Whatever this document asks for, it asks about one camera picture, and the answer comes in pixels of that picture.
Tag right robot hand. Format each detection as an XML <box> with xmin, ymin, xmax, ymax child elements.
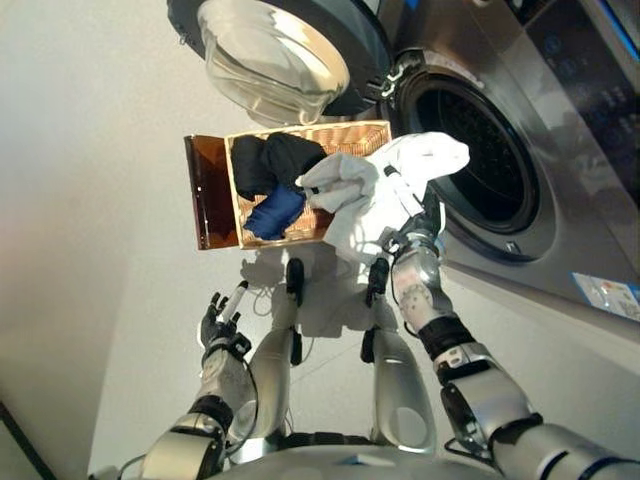
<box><xmin>380</xmin><ymin>164</ymin><xmax>437</xmax><ymax>224</ymax></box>

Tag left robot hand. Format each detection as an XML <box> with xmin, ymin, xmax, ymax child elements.
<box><xmin>199</xmin><ymin>279</ymin><xmax>251</xmax><ymax>354</ymax></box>

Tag white garment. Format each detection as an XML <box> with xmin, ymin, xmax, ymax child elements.
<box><xmin>323</xmin><ymin>131</ymin><xmax>472</xmax><ymax>266</ymax></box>

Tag blue garment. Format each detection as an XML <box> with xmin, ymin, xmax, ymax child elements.
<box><xmin>243</xmin><ymin>183</ymin><xmax>307</xmax><ymax>240</ymax></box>

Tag silver front-load washing machine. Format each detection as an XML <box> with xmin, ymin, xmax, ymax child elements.
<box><xmin>372</xmin><ymin>0</ymin><xmax>640</xmax><ymax>321</ymax></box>

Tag left robot leg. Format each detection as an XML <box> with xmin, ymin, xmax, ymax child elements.
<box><xmin>227</xmin><ymin>258</ymin><xmax>306</xmax><ymax>451</ymax></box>

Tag robot leg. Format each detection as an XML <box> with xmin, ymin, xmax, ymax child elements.
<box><xmin>360</xmin><ymin>257</ymin><xmax>437</xmax><ymax>454</ymax></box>
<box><xmin>227</xmin><ymin>258</ymin><xmax>306</xmax><ymax>451</ymax></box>

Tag wicker laundry basket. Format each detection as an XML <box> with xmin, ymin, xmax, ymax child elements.
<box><xmin>224</xmin><ymin>119</ymin><xmax>391</xmax><ymax>251</ymax></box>

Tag brown translucent basket lid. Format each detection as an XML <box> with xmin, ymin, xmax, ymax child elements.
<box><xmin>183</xmin><ymin>133</ymin><xmax>240</xmax><ymax>252</ymax></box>

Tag silver robot torso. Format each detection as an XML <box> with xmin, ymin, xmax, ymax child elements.
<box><xmin>209</xmin><ymin>432</ymin><xmax>501</xmax><ymax>480</ymax></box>

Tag right robot leg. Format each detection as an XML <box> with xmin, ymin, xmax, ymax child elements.
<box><xmin>360</xmin><ymin>257</ymin><xmax>437</xmax><ymax>454</ymax></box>

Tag round glass washer door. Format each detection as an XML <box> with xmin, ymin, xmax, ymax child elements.
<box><xmin>166</xmin><ymin>0</ymin><xmax>396</xmax><ymax>127</ymax></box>

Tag blue white rectangular info sticker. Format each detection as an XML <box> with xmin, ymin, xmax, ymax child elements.
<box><xmin>571</xmin><ymin>272</ymin><xmax>640</xmax><ymax>322</ymax></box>

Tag black baseboard strip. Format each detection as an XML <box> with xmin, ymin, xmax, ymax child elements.
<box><xmin>0</xmin><ymin>399</ymin><xmax>57</xmax><ymax>480</ymax></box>

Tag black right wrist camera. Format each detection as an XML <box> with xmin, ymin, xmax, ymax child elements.
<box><xmin>378</xmin><ymin>227</ymin><xmax>407</xmax><ymax>255</ymax></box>

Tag white floor cable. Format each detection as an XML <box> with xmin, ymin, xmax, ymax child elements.
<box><xmin>252</xmin><ymin>282</ymin><xmax>281</xmax><ymax>321</ymax></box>

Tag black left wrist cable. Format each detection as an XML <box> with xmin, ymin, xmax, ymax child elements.
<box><xmin>232</xmin><ymin>349</ymin><xmax>261</xmax><ymax>436</ymax></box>

